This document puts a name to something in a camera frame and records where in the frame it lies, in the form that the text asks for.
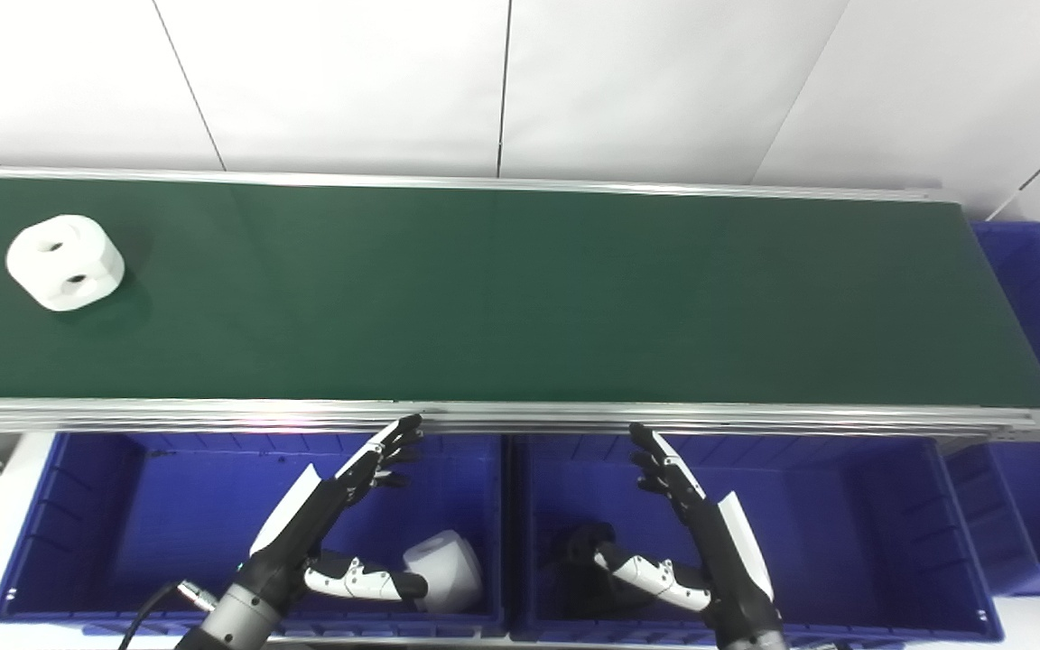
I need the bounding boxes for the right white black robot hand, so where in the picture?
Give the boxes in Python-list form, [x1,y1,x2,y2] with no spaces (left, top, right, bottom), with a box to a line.
[574,422,785,646]

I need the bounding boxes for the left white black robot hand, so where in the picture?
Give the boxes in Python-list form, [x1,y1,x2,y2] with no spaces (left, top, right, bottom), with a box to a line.
[236,414,429,608]

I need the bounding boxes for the white two-hole plastic part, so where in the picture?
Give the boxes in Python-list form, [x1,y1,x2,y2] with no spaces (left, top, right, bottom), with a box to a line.
[5,214,125,312]

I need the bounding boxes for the black plastic part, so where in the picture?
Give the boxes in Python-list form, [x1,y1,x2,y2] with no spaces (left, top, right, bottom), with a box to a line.
[554,524,643,621]

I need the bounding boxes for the white rounded plastic part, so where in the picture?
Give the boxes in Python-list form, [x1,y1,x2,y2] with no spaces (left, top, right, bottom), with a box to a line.
[402,530,486,614]

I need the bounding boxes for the green conveyor belt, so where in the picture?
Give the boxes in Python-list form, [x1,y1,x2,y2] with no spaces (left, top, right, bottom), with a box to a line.
[0,165,1040,443]
[0,176,1040,409]

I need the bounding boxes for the thin white black rod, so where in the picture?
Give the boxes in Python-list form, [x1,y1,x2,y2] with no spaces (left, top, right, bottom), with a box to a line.
[985,168,1040,223]

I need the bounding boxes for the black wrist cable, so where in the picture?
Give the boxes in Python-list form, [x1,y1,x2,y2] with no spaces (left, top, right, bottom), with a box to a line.
[118,580,218,650]

